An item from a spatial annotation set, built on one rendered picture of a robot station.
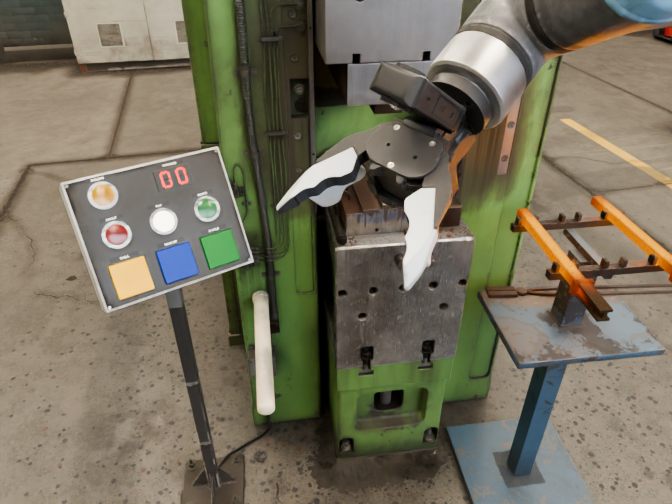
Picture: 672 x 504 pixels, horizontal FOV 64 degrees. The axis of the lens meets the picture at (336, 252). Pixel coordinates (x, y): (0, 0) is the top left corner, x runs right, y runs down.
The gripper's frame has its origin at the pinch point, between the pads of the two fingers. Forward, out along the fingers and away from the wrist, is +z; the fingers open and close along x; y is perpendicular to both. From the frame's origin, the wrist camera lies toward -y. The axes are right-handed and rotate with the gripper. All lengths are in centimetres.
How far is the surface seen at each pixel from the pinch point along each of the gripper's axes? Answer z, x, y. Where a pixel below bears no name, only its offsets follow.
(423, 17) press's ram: -64, 40, 43
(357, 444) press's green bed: 19, 26, 152
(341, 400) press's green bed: 10, 33, 131
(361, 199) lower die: -35, 46, 81
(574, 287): -39, -12, 76
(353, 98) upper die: -45, 48, 52
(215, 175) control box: -12, 62, 51
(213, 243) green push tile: 0, 55, 57
